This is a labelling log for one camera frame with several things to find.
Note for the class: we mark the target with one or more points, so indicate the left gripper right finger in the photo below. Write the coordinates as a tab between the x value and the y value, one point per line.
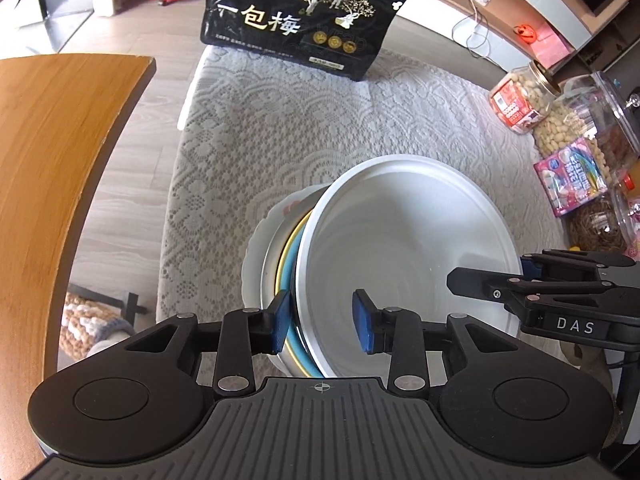
398	333

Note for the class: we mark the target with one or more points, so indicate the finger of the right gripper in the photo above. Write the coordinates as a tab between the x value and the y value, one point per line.
512	290
570	259

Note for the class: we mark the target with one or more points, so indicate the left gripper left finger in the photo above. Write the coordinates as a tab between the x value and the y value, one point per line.
245	333

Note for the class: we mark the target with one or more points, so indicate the floral white plate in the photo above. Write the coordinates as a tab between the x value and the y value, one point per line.
260	254

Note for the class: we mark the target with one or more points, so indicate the blue enamel bowl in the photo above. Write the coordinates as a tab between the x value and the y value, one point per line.
295	358

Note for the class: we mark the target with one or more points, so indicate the white bowl yellow rim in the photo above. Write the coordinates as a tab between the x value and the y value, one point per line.
286	262

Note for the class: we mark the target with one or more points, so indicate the white paper bowl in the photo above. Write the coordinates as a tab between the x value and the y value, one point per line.
394	226

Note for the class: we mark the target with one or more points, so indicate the sunflower seed jar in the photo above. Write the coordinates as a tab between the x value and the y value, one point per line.
594	227

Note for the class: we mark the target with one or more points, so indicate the pink marshmallow bag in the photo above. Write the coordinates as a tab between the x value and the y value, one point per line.
571	177

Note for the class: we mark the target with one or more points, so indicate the large clear peanut jar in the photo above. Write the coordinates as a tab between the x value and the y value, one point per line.
592	108

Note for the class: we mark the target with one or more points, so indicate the peanut jar red label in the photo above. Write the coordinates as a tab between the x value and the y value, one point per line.
524	97

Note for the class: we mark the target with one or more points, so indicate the white lace tablecloth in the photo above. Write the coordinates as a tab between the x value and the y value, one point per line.
260	129

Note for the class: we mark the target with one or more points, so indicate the orange pumpkin toy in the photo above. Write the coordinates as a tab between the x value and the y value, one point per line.
526	33

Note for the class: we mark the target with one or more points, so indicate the wooden table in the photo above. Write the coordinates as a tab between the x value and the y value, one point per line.
61	116

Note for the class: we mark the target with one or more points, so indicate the black plum snack bag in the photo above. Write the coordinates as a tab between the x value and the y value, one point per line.
339	36

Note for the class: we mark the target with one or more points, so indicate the woven rope basket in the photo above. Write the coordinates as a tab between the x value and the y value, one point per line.
88	327

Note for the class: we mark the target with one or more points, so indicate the white wall shelf unit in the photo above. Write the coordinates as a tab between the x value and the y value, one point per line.
478	42

